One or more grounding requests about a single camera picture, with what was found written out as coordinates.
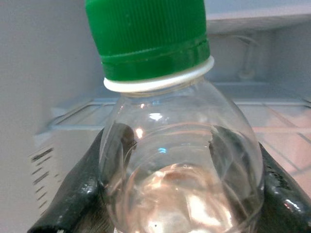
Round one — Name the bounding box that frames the white fridge shelf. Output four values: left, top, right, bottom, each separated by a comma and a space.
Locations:
206, 11, 311, 35

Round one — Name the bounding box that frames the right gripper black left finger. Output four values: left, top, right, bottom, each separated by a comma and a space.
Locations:
27, 122, 137, 233

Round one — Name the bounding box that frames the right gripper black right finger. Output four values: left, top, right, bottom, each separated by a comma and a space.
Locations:
210, 125, 311, 233

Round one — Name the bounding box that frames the grey steel fridge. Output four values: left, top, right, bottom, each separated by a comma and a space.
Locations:
0, 0, 311, 233

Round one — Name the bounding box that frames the clear bottle with green cap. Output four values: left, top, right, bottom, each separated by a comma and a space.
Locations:
85, 0, 266, 233

